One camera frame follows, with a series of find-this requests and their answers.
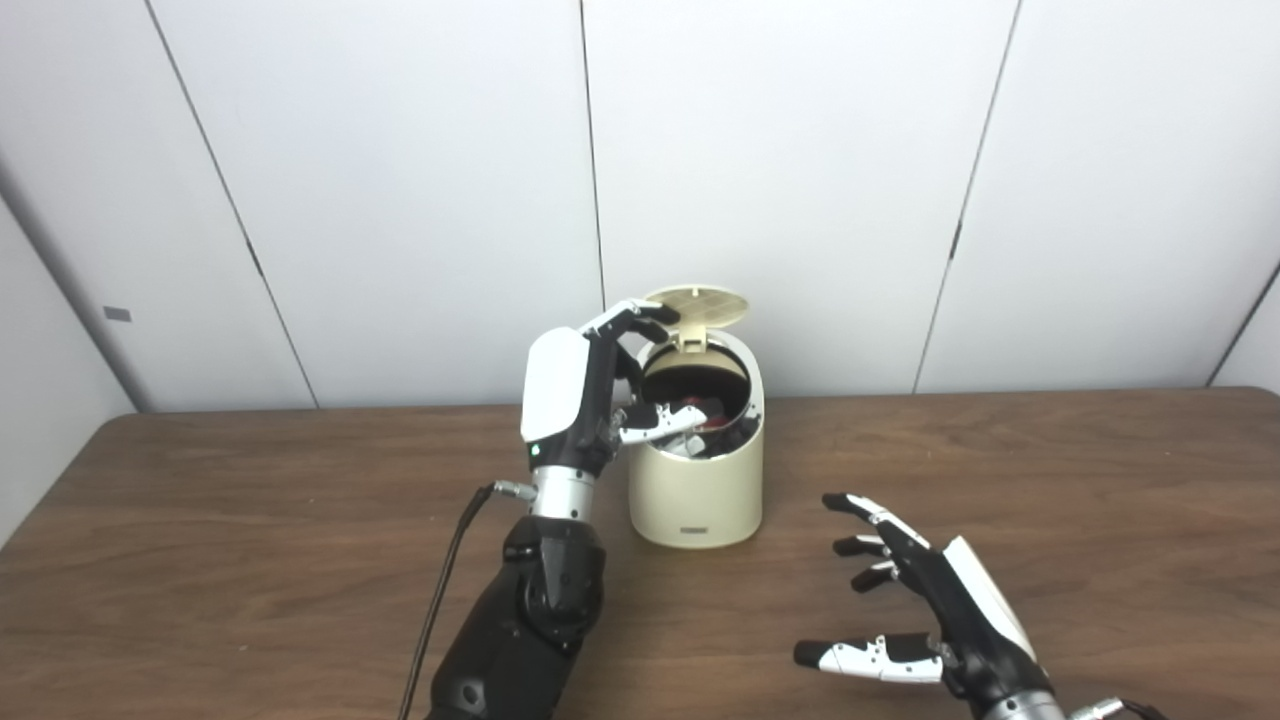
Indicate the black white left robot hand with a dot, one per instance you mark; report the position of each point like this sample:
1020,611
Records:
555,385

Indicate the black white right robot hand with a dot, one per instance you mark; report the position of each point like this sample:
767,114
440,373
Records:
965,620

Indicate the red apple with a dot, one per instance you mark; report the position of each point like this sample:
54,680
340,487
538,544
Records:
723,415

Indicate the cream round bin lid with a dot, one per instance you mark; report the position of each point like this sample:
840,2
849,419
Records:
705,303

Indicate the cream-colored bin body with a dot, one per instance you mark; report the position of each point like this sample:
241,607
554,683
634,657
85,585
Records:
695,495

